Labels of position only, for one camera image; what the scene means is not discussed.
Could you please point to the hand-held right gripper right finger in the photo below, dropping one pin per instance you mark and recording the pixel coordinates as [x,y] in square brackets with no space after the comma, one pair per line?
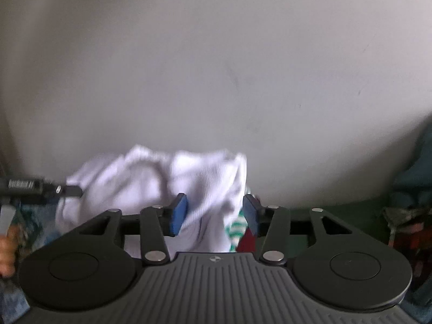
[251,214]

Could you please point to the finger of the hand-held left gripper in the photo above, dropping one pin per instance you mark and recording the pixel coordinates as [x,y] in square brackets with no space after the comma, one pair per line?
[67,191]

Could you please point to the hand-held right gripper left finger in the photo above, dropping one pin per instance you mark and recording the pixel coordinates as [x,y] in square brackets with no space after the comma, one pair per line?
[180,214]

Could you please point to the pile of blue clothes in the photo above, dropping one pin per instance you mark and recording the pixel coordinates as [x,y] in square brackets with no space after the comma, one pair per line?
[415,179]

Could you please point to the person's left hand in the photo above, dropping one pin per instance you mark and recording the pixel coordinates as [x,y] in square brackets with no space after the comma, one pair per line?
[7,253]

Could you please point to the green white striped folded garment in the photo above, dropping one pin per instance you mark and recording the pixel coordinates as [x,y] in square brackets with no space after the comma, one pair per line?
[236,229]

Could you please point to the dark red folded garment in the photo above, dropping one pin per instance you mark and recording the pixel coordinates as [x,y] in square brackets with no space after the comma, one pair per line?
[248,241]

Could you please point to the blue patterned cloth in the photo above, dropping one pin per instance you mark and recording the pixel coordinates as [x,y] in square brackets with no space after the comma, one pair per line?
[37,222]

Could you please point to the green bed sheet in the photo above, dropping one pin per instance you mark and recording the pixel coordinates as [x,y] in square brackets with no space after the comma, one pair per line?
[354,212]

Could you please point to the dark patterned cloth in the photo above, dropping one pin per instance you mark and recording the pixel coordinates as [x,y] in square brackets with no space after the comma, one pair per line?
[408,239]

